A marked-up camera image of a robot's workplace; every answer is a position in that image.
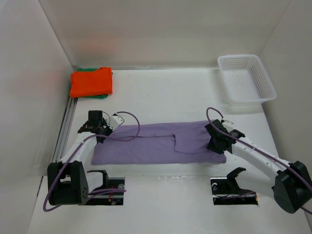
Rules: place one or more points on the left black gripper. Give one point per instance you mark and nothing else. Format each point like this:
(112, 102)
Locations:
(109, 130)

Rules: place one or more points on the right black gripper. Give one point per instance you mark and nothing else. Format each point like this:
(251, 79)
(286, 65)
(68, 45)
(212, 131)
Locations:
(211, 146)

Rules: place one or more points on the lavender t shirt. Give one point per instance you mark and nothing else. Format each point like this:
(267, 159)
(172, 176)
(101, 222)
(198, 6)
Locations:
(160, 143)

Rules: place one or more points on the green t shirt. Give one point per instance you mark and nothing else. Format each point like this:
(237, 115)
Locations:
(90, 70)

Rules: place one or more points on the orange t shirt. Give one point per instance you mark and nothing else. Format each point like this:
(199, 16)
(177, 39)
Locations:
(91, 83)

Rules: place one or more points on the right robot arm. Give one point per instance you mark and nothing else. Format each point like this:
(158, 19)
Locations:
(288, 183)

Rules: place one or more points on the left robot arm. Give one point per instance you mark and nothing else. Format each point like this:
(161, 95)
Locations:
(69, 183)

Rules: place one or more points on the white plastic laundry basket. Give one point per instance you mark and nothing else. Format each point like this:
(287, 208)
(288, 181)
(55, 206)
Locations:
(245, 80)

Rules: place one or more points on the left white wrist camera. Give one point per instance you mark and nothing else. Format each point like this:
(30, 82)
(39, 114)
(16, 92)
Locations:
(115, 121)

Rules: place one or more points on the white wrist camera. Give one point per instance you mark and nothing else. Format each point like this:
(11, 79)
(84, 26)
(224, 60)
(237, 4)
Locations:
(227, 124)
(115, 121)

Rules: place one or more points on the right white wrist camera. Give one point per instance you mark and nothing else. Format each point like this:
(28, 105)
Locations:
(227, 124)

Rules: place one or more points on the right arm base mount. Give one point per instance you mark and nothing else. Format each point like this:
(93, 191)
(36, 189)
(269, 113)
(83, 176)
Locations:
(226, 191)

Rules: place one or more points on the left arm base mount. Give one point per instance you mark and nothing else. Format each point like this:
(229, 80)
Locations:
(111, 194)

